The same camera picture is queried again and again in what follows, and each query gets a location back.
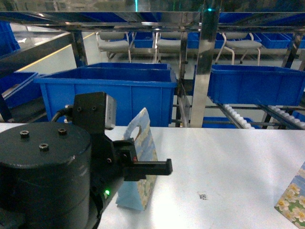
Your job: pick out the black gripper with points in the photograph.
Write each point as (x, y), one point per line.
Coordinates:
(123, 163)

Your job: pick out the flower gift bag light blue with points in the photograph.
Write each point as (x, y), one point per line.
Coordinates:
(136, 194)

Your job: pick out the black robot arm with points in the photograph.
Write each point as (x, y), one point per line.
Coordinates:
(59, 176)

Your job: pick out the large blue bin behind table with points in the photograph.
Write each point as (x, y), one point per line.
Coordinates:
(133, 90)

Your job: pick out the QR code sticker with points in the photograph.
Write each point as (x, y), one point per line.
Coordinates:
(202, 195)

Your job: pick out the grey chair left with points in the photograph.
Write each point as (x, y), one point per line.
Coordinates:
(114, 42)

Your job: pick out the blue bin far left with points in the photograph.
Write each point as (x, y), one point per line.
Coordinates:
(19, 88)

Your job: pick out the blue bin on roller rack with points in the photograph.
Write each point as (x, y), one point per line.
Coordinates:
(266, 85)

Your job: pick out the grey chair right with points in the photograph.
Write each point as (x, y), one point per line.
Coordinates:
(239, 41)

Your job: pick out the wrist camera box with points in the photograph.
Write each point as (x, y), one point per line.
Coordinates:
(94, 112)

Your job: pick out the steel rack upright post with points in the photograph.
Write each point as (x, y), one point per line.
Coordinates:
(210, 17)

